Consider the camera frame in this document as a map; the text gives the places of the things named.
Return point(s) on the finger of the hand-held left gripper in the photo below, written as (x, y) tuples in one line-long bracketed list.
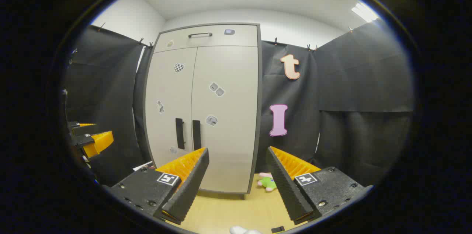
[(86, 130), (99, 143)]

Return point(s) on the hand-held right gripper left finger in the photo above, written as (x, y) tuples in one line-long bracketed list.
[(191, 186)]

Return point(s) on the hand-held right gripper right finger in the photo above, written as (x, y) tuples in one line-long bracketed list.
[(285, 186)]

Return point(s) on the grey cabinet door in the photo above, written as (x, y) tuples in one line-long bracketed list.
[(232, 145), (166, 97)]

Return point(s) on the grey double-door shoe cabinet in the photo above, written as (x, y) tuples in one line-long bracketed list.
[(259, 97)]

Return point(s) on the grey cabinet drawer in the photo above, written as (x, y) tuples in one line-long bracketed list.
[(206, 42)]

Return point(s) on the pink green plush toy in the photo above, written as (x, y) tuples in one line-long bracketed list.
[(267, 182)]

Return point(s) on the black backdrop cloth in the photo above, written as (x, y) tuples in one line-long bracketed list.
[(350, 79)]

